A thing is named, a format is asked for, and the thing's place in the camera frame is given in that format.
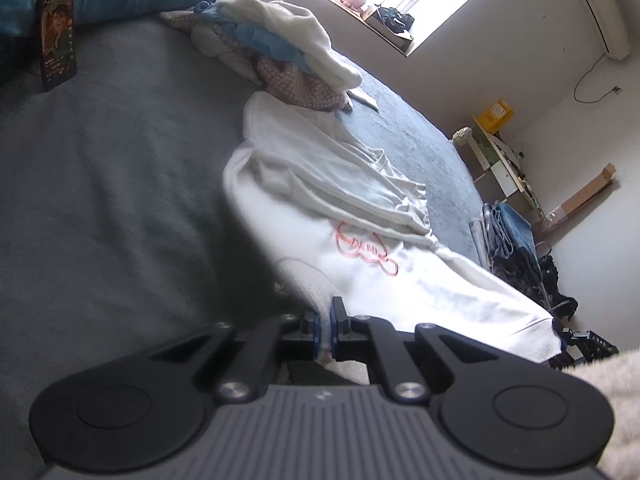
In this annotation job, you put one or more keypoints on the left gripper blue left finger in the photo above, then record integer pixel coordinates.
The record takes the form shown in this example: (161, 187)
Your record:
(309, 344)

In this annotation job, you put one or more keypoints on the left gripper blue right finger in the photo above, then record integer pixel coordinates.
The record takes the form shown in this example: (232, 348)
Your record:
(341, 334)

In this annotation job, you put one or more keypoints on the white bear print sweatshirt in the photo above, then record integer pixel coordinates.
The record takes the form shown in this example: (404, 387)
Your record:
(336, 219)

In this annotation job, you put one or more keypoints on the dark clothes on windowsill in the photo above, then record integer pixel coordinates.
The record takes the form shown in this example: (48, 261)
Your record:
(393, 26)

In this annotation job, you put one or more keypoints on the stack of folded jeans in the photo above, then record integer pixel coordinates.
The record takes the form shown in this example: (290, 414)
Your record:
(510, 252)

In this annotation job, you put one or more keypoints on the white and green desk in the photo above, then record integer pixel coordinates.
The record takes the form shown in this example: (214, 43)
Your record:
(497, 178)

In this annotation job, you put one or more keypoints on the grey bed sheet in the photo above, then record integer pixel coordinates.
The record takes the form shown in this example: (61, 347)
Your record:
(115, 232)

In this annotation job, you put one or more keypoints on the white yarn ball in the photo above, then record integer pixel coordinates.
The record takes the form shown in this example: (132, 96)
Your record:
(462, 136)

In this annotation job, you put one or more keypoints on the white cloth strip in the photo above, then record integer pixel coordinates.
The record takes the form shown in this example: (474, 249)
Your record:
(362, 97)

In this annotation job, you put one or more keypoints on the yellow box on desk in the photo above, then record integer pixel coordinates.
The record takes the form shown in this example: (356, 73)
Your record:
(495, 116)

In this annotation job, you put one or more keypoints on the light blue garment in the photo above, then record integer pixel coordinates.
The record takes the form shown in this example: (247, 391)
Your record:
(251, 36)

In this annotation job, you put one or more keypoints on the cream fleece garment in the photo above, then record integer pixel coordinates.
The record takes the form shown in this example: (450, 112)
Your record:
(299, 27)

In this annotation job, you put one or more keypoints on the smartphone with lit screen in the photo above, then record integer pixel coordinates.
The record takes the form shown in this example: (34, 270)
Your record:
(56, 24)

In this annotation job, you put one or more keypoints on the cardboard panel against wall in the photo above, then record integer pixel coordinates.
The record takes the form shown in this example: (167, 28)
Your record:
(581, 198)

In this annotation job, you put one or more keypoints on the wall air conditioner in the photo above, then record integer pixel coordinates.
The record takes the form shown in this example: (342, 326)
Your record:
(611, 27)

